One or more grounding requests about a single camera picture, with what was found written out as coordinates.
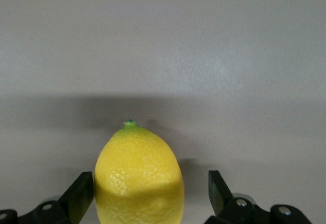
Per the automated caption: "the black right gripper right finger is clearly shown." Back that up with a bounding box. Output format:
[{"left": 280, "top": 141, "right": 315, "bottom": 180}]
[{"left": 205, "top": 170, "right": 314, "bottom": 224}]

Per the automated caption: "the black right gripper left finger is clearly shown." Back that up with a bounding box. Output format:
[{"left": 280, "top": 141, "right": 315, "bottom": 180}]
[{"left": 0, "top": 171, "right": 94, "bottom": 224}]

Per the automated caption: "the yellow lemon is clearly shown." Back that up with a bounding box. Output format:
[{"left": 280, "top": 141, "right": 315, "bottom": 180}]
[{"left": 94, "top": 119, "right": 185, "bottom": 224}]

